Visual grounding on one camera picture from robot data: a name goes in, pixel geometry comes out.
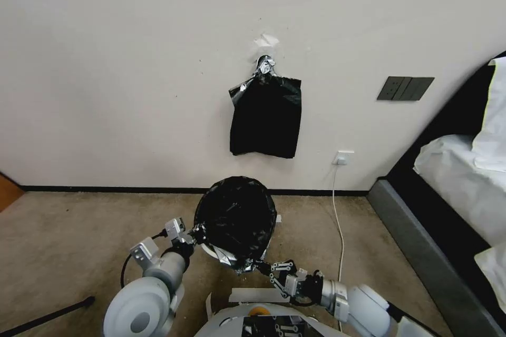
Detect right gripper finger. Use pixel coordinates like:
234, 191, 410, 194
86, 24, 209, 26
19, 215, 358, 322
255, 265, 291, 299
252, 259, 299, 275

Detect black bin liner bag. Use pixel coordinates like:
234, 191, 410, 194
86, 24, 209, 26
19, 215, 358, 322
192, 175, 278, 276

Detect black hanging trash bag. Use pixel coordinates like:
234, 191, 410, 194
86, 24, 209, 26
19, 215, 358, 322
228, 74, 304, 159

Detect long white floor tape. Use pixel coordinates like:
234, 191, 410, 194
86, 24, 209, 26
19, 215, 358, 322
228, 287, 293, 304

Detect short white floor tape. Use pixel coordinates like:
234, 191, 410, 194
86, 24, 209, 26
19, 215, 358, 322
203, 292, 215, 321

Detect black baseboard strip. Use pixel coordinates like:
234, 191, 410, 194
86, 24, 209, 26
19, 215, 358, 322
20, 185, 377, 197

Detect black tripod leg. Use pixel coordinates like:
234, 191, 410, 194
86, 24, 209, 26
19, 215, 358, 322
0, 295, 96, 337

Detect white duvet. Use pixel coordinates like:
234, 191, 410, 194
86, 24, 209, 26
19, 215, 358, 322
412, 134, 506, 244

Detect brown wooden door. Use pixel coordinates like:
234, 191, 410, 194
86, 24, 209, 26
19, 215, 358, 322
0, 171, 27, 214

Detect white bed sheet corner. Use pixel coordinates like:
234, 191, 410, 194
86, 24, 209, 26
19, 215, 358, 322
473, 246, 506, 303

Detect white pillow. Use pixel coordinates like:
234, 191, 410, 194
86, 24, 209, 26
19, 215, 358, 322
472, 56, 506, 174

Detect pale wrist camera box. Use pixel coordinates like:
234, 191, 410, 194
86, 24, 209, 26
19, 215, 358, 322
163, 216, 187, 240
284, 273, 304, 298

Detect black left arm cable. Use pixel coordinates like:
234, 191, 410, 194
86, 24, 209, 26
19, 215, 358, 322
120, 251, 140, 290

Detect white power cable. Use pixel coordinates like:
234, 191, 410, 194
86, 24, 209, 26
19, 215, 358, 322
329, 163, 346, 282

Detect dark grey bed frame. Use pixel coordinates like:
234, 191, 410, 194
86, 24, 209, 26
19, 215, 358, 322
366, 50, 506, 337

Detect white wall outlet with plug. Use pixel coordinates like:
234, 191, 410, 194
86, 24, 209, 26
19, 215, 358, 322
333, 150, 356, 167

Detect silver wall hook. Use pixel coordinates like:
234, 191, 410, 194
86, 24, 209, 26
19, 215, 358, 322
255, 54, 277, 78

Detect torn white wall tape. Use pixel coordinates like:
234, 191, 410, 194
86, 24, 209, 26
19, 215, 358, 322
254, 32, 280, 48

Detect dark grey switch panel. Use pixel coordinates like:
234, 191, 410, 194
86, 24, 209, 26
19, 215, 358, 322
377, 76, 435, 102

